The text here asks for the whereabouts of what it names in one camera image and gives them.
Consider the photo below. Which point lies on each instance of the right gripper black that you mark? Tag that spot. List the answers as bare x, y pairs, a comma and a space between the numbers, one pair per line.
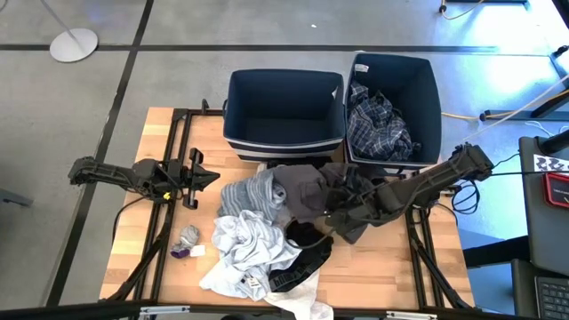
355, 213

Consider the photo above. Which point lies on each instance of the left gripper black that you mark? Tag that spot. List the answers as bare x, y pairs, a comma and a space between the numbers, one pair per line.
184, 178

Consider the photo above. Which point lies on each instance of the grey striped shirt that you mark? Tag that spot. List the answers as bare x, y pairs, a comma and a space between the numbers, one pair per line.
249, 193

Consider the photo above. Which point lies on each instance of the dark grey garment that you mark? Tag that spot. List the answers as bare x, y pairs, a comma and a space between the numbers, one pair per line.
302, 191

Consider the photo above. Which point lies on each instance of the grey purple sock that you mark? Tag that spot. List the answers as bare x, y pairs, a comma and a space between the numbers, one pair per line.
189, 235

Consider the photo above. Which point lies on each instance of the small white card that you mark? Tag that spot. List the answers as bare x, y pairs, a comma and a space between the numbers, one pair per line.
197, 251

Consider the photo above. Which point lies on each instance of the pale white shirt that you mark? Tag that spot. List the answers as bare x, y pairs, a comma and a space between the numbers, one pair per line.
249, 249

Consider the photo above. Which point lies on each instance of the blue plaid shirt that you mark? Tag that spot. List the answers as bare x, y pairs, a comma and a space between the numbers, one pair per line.
378, 129

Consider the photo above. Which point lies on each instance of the white towel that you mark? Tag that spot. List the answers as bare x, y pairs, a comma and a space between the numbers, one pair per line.
306, 302

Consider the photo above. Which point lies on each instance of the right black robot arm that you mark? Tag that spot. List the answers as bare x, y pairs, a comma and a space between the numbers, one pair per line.
435, 175

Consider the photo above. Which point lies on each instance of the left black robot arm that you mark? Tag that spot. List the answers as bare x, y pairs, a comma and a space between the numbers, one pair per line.
106, 171

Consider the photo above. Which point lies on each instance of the navy white striped fabric bin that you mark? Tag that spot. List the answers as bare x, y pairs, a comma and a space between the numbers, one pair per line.
413, 89
284, 102

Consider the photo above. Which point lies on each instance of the round white floor base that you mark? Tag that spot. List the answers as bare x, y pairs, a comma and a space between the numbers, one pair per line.
73, 44

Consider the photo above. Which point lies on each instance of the dark grey desk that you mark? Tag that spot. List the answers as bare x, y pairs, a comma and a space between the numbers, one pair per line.
547, 231

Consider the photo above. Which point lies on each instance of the grey floor foot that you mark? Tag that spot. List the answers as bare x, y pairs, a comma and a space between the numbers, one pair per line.
13, 197

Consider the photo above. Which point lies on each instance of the black white marker sheet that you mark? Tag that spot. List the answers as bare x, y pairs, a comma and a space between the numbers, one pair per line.
551, 164

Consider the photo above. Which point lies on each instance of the red black device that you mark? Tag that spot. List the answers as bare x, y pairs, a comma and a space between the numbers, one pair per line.
558, 191

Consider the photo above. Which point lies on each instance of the black pole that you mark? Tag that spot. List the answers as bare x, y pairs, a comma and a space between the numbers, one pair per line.
555, 141

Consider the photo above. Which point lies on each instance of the dark keyboard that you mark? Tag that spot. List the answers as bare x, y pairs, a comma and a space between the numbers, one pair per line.
553, 298

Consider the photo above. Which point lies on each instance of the silver metal bracket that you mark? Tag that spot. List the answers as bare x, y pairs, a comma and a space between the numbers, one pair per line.
164, 310
411, 315

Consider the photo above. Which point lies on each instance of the black frame crossbar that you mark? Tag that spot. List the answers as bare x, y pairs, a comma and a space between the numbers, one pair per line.
89, 310

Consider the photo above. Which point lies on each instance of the black desk leg frame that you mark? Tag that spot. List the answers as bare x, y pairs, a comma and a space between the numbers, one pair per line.
511, 114

